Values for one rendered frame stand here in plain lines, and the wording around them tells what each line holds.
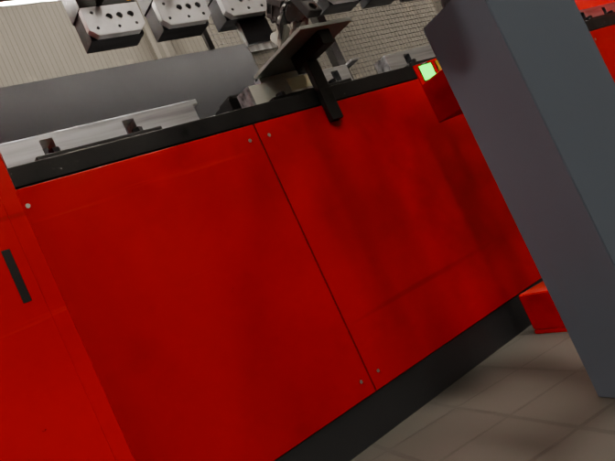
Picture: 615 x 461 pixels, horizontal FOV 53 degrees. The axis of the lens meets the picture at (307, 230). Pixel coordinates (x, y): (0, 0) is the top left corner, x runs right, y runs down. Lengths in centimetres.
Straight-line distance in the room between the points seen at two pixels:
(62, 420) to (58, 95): 126
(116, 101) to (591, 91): 153
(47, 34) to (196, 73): 843
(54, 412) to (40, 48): 964
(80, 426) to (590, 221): 92
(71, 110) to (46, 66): 835
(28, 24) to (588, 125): 1009
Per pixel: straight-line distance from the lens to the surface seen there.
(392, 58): 213
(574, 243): 115
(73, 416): 117
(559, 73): 115
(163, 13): 175
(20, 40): 1070
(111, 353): 129
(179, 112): 163
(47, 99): 216
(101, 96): 220
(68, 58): 1055
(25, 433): 116
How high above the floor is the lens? 46
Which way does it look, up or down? 2 degrees up
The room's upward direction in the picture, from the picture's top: 25 degrees counter-clockwise
